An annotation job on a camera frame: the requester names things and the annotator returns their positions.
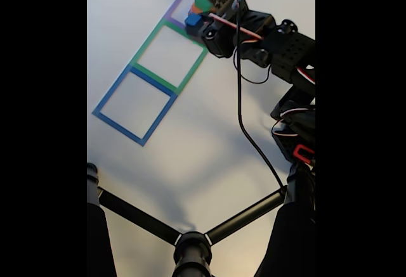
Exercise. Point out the orange block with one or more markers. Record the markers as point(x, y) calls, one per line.
point(196, 9)

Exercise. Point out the small blue cube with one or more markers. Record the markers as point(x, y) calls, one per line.
point(192, 20)

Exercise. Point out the red clamp part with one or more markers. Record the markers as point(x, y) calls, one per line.
point(296, 151)

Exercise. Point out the blue tape square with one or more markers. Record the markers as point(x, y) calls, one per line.
point(117, 128)

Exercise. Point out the green tape square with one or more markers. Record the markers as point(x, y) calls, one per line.
point(155, 79)

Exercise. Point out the green cube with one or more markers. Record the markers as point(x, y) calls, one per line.
point(201, 0)

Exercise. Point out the purple tape square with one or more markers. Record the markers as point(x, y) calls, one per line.
point(177, 1)

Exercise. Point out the black tripod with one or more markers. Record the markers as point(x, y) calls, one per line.
point(192, 251)

